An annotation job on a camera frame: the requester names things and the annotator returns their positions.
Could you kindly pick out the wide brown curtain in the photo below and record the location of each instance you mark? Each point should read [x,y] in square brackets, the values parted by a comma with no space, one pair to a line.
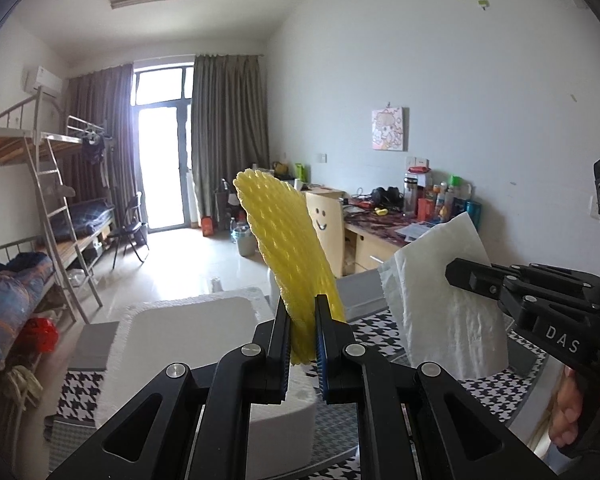
[230,125]

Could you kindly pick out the white air conditioner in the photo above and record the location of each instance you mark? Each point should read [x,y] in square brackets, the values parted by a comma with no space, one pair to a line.
[42,81]

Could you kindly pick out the black headphones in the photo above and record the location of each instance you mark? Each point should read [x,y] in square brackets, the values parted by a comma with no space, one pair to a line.
[386,195]

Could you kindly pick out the blue patterned quilt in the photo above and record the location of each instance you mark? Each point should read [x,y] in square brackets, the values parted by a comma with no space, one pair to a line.
[10,285]

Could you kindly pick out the small orange container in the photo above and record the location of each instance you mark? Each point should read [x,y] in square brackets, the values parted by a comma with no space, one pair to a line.
[208,226]

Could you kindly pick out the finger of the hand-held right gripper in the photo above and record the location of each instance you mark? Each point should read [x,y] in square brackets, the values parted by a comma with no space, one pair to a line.
[485,280]

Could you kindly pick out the metal bunk bed with ladder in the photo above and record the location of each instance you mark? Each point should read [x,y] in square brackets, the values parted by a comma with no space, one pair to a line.
[10,145]

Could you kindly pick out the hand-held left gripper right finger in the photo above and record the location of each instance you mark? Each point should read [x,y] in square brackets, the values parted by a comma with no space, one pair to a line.
[322,360]

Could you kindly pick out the white paper towel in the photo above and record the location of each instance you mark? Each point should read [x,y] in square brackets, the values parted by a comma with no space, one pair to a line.
[440,320]

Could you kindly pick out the narrow brown curtain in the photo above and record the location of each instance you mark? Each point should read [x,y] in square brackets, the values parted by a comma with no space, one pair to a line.
[105,110]

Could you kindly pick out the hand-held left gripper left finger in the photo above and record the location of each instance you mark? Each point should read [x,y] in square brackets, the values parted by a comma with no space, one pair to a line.
[280,355]

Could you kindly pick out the red plastic bag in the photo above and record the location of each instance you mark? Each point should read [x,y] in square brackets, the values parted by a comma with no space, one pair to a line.
[42,335]

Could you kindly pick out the yellow foam net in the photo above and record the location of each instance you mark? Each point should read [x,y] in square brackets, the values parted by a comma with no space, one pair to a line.
[285,240]

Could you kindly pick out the person's right hand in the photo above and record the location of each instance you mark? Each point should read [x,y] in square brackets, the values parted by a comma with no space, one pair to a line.
[565,410]

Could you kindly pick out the glass balcony door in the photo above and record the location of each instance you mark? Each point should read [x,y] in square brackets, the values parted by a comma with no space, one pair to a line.
[160,160]

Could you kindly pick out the metal bed ladder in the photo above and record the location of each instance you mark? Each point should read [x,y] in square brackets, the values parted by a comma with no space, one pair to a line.
[62,220]

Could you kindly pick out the white papers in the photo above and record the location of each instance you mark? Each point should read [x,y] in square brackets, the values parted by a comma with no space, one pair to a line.
[415,231]

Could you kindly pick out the dark hanging clothes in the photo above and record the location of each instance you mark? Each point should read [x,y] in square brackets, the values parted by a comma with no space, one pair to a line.
[95,150]

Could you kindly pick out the cluster of toiletry bottles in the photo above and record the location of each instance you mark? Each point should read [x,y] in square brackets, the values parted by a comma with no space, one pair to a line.
[445,200]

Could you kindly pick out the black folding chair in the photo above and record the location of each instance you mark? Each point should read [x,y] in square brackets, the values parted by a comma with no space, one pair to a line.
[130,232]

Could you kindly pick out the green bag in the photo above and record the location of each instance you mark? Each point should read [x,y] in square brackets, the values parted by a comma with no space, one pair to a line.
[299,172]

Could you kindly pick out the white bucket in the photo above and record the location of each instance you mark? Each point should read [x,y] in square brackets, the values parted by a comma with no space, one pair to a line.
[244,241]

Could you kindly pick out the white foam box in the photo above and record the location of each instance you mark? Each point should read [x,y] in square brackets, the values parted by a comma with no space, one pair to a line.
[180,330]

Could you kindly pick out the wooden desk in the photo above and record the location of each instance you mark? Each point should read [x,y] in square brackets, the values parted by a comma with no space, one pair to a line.
[370,247]

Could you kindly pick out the wall poster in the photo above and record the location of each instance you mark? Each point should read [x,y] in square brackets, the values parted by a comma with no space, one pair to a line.
[390,129]

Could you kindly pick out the metal bunk bed blue bedding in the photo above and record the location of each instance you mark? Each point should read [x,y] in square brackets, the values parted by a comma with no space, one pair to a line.
[87,215]

